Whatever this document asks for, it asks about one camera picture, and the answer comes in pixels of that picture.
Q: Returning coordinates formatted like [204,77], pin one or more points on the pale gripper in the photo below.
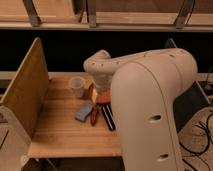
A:
[102,82]

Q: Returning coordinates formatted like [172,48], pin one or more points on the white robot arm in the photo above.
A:
[143,87]

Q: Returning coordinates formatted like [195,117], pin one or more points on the orange ceramic cup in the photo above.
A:
[103,98]

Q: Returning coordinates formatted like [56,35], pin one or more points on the small wooden block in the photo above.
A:
[92,93]

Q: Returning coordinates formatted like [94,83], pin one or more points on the dark red spoon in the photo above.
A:
[94,115]

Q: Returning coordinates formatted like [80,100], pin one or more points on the black rectangular bar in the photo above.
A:
[107,113]

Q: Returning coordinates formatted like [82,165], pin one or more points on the blue sponge block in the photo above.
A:
[83,112]

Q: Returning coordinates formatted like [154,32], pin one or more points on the left wooden side panel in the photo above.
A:
[22,100]

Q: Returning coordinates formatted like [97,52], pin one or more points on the right dark side panel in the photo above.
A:
[181,95]

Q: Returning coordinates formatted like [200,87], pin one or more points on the middle metal shelf bracket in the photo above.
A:
[91,13]

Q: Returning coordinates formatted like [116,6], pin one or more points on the metal shelf bracket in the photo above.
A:
[91,13]
[184,13]
[34,19]

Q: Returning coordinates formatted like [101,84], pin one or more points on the left metal shelf bracket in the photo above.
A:
[34,19]

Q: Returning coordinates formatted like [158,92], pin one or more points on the right metal shelf bracket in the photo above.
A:
[184,13]

